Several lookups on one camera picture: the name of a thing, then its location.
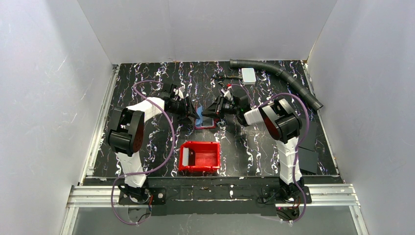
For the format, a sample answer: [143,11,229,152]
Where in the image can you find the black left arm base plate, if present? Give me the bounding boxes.
[117,184,167,206]

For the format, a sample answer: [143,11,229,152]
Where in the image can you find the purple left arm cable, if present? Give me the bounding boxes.
[111,80,176,226]

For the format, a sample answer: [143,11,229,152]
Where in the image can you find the aluminium frame rail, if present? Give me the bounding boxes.
[64,61,362,235]

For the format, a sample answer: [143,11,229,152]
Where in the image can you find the upper black card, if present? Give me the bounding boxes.
[300,121,318,151]

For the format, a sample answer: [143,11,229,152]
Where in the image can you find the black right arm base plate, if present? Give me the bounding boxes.
[257,186,312,207]

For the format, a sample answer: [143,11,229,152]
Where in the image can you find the white rectangular box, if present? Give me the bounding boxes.
[241,68,256,85]

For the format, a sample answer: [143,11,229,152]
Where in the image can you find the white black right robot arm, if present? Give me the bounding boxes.
[202,90,302,185]

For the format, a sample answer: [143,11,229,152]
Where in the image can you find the lower black card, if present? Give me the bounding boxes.
[298,147,319,175]

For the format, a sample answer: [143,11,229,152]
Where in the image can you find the grey corrugated hose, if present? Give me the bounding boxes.
[229,58,324,111]

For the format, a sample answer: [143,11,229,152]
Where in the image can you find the black card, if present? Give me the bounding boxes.
[300,121,318,151]
[298,147,319,175]

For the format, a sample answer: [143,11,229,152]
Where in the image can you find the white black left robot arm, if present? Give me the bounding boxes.
[107,83,200,188]

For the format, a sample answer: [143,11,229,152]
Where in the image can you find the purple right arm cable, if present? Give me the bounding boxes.
[227,84,310,224]

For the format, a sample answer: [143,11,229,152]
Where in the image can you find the black grey pliers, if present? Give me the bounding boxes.
[211,73,242,86]

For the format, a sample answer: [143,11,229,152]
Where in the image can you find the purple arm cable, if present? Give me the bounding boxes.
[111,80,176,226]
[227,84,310,224]

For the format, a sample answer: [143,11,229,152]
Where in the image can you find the red plastic bin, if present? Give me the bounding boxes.
[178,141,221,173]

